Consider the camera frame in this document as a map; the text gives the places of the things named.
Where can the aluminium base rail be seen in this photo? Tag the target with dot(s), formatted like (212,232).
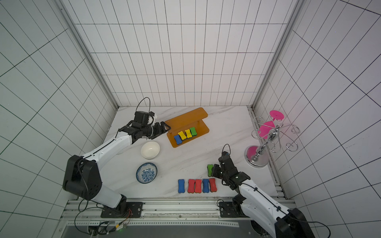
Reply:
(155,211)

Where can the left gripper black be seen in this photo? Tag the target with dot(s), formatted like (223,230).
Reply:
(159,132)

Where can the white bowl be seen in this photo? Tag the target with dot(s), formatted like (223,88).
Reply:
(150,150)

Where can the blue eraser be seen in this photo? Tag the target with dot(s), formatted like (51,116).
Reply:
(178,139)
(205,186)
(181,186)

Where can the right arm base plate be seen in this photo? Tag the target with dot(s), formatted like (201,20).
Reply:
(230,210)

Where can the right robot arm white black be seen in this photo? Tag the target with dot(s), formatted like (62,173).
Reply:
(276,219)

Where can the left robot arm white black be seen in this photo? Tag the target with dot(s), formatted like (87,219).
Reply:
(82,175)

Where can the left electronics board with wires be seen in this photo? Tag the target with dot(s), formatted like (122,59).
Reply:
(105,228)

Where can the blue patterned bowl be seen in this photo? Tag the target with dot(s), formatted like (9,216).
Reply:
(146,173)

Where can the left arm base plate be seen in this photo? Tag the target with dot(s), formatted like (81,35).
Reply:
(123,210)

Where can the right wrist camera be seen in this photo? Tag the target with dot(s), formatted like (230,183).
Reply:
(225,154)

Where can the orange wooden two-tier shelf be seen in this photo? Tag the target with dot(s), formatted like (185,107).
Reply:
(186,121)

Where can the red eraser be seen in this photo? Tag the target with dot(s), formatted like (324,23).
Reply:
(191,186)
(197,186)
(212,183)

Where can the green eraser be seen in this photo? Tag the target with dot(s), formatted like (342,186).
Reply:
(209,169)
(193,131)

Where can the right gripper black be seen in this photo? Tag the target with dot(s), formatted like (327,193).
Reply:
(217,171)

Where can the yellow eraser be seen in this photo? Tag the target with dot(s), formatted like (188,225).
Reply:
(188,133)
(182,135)

